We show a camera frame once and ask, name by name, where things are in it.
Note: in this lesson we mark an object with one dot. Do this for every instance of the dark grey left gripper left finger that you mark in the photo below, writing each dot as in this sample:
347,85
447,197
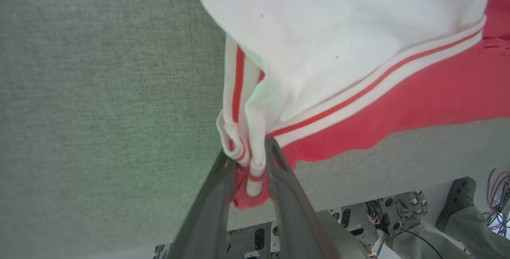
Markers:
207,219

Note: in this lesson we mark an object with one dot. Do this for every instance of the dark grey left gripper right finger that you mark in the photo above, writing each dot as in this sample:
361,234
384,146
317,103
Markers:
295,219

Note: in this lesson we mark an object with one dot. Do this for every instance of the red and white striped shirt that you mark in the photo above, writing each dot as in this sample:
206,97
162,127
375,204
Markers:
338,32

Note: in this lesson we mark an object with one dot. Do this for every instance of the grey perforated robot base chassis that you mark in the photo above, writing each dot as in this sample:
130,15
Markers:
241,243

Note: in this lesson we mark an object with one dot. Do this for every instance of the grey fabric sofa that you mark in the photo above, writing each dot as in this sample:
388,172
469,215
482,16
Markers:
99,111

